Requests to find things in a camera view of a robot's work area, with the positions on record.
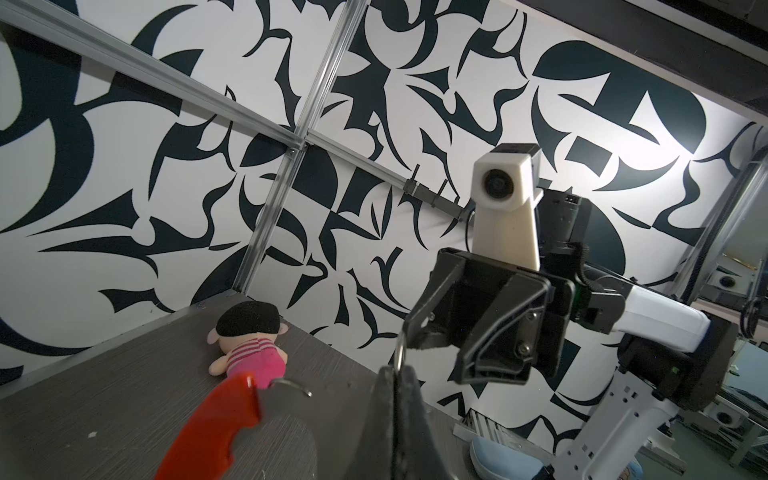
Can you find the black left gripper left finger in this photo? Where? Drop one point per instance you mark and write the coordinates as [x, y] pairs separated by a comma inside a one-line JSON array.
[[374, 457]]

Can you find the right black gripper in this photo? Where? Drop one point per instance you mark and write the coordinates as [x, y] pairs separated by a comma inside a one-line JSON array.
[[505, 320]]

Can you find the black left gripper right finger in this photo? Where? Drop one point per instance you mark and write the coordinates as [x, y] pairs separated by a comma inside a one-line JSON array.
[[416, 454]]

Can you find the red key tag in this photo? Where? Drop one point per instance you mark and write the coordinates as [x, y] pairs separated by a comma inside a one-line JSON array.
[[203, 448]]

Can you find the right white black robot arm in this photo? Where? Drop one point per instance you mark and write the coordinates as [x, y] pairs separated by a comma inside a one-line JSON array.
[[672, 357]]

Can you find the pink plush doll black hat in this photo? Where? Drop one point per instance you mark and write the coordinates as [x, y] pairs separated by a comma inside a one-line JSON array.
[[246, 335]]

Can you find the black wall hook rack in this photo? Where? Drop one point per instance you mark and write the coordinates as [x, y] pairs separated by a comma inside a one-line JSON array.
[[419, 191]]

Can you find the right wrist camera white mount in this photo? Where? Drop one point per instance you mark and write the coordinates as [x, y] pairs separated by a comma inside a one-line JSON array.
[[505, 192]]

